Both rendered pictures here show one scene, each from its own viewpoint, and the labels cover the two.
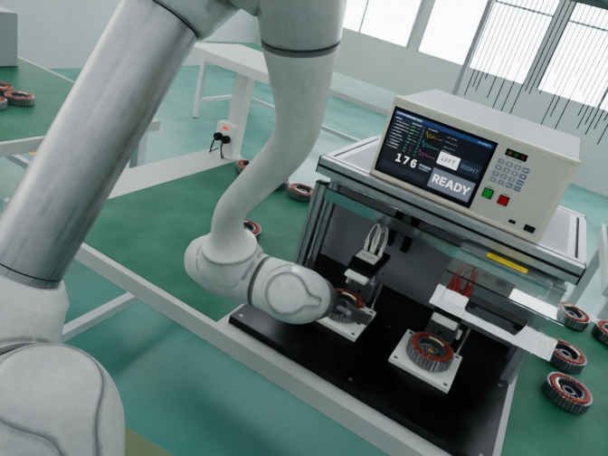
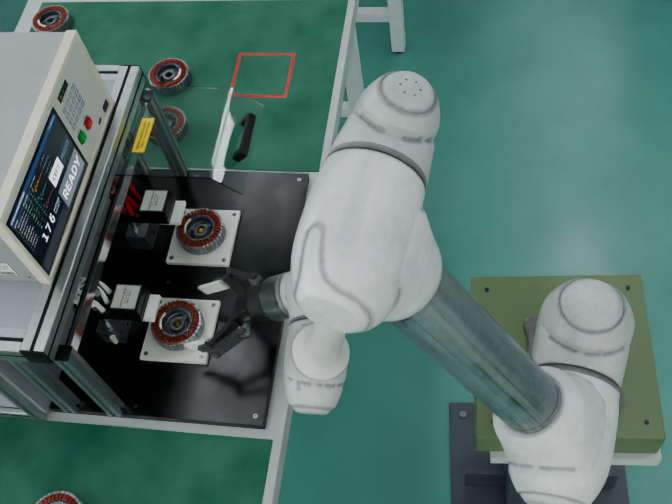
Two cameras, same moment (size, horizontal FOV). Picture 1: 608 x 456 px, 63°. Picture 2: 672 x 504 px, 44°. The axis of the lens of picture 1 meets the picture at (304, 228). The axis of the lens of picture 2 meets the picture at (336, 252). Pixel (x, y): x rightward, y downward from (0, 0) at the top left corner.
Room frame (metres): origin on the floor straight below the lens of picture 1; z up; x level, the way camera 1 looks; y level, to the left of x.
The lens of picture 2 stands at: (0.78, 0.76, 2.35)
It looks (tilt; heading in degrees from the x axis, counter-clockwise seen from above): 57 degrees down; 267
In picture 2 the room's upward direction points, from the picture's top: 13 degrees counter-clockwise
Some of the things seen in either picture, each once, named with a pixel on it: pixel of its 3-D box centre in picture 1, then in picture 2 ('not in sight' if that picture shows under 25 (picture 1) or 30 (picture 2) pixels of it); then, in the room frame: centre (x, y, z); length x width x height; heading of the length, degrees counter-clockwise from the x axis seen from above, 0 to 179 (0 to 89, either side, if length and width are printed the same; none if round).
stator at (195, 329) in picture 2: (343, 305); (177, 325); (1.10, -0.15, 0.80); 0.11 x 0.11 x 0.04
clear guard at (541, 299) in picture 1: (504, 287); (177, 139); (0.99, -0.46, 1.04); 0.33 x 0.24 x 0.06; 158
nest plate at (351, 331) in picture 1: (340, 312); (180, 330); (1.10, -0.15, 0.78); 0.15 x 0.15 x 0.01; 68
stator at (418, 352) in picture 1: (430, 351); (201, 231); (1.01, -0.38, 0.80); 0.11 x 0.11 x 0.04
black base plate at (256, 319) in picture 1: (382, 337); (188, 285); (1.07, -0.27, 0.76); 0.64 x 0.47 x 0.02; 68
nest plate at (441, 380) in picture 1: (426, 358); (203, 237); (1.01, -0.38, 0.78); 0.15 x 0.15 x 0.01; 68
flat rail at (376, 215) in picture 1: (427, 238); (112, 218); (1.15, -0.30, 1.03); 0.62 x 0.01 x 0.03; 68
